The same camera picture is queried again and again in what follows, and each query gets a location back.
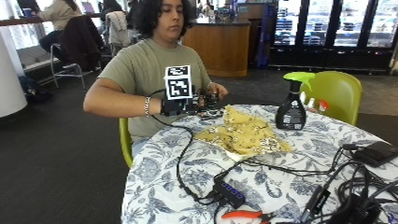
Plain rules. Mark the black flat box device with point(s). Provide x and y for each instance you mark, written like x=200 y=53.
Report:
x=376 y=153

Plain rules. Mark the dark jacket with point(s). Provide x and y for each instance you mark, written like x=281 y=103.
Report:
x=80 y=43

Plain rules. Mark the green plastic chair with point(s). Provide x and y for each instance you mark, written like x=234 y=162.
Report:
x=337 y=93
x=125 y=141

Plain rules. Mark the wooden bar ledge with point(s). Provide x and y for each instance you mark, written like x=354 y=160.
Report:
x=24 y=20

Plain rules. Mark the blue floral white tablecloth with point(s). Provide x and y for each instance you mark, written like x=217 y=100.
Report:
x=165 y=186

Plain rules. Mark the white cube of black markers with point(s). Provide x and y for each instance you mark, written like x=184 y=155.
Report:
x=179 y=82

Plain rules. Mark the white jacket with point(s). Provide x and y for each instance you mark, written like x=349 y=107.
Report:
x=119 y=29

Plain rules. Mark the black spray bottle green trigger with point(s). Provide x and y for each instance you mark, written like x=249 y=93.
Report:
x=292 y=115

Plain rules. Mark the white spray bottle red trigger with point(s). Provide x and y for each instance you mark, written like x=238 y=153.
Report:
x=322 y=105

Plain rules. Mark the black usb hub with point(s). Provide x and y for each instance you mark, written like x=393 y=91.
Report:
x=229 y=193

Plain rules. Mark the wooden counter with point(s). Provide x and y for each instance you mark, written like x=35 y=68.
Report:
x=220 y=46

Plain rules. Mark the yellow patterned cloth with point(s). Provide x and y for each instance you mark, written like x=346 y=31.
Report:
x=244 y=133

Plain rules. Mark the glass door display fridge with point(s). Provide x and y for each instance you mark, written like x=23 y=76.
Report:
x=332 y=31

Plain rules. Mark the blue cup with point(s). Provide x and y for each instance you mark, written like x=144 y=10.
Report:
x=27 y=12

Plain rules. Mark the the person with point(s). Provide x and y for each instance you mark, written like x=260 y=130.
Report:
x=145 y=68

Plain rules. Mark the metal bar chair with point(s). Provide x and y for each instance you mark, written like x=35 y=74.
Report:
x=68 y=71

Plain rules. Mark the white round column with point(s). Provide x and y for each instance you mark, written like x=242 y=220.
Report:
x=9 y=77

